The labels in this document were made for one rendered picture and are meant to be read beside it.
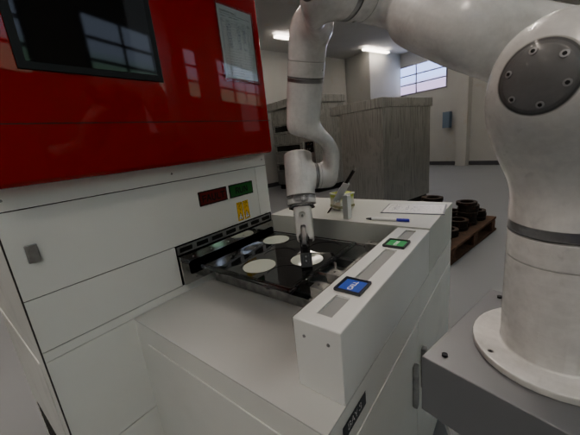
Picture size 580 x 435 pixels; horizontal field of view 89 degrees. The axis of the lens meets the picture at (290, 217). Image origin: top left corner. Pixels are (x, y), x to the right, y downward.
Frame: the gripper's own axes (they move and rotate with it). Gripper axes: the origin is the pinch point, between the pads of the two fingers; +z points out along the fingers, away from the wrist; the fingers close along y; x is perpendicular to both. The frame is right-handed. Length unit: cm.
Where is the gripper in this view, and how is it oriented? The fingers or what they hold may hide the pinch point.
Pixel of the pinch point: (305, 260)
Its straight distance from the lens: 85.0
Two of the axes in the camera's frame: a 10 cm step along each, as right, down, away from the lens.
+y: 0.8, 0.9, 9.9
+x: -9.9, 0.9, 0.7
